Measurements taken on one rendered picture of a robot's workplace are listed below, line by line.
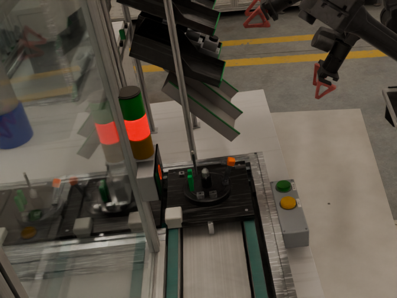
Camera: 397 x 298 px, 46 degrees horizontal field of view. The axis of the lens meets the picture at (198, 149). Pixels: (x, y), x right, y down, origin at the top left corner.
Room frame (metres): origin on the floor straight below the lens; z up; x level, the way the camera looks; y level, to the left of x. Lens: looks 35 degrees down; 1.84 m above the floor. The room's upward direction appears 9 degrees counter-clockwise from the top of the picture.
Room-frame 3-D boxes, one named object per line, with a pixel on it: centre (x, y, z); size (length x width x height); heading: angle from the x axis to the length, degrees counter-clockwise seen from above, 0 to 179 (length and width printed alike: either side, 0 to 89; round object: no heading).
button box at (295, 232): (0.93, -0.22, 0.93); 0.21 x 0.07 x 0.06; 176
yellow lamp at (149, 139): (0.84, 0.12, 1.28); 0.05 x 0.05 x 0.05
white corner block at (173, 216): (0.93, 0.10, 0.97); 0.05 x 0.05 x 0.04; 86
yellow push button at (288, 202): (0.93, -0.22, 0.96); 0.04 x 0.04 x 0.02
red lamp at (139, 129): (0.84, 0.12, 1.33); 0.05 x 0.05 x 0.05
